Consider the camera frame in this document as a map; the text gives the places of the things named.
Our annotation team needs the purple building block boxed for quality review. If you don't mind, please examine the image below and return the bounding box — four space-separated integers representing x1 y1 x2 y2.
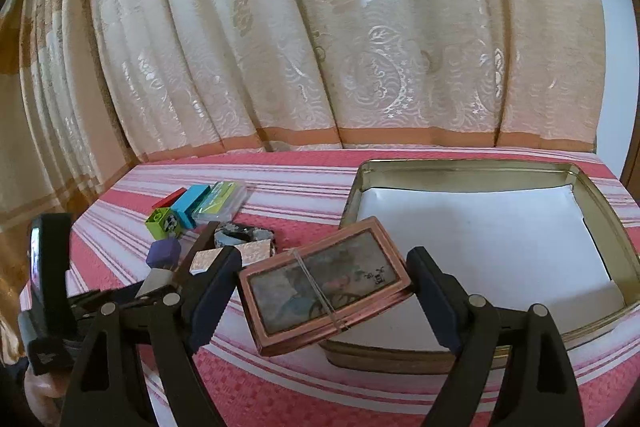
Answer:
145 237 181 270

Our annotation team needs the white wood-topped box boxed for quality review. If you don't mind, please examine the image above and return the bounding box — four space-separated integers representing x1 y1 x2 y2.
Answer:
134 239 274 298

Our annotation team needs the copper framed picture box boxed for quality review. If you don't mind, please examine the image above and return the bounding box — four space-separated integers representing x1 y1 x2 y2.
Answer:
239 217 412 357

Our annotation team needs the person's left hand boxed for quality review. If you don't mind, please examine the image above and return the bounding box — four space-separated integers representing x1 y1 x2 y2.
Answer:
24 366 70 426

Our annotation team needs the blue building block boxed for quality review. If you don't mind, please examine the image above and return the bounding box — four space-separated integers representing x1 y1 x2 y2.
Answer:
170 184 210 230

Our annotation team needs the green building block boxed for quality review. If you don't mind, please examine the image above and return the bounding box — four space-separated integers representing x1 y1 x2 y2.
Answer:
145 207 182 241

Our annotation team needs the red building block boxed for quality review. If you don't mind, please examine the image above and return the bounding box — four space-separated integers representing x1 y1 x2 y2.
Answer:
152 187 186 209

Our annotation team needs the red white striped cloth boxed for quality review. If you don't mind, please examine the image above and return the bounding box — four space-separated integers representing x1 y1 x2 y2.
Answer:
67 147 639 426

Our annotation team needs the white paper tin liner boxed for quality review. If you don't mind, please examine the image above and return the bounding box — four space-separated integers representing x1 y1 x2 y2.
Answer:
357 185 625 333

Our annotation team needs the gold metal tin box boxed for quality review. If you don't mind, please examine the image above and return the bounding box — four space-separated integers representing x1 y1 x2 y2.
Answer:
342 159 639 348

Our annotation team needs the cream floral curtain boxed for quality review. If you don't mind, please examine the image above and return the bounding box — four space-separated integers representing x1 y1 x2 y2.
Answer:
0 0 609 228

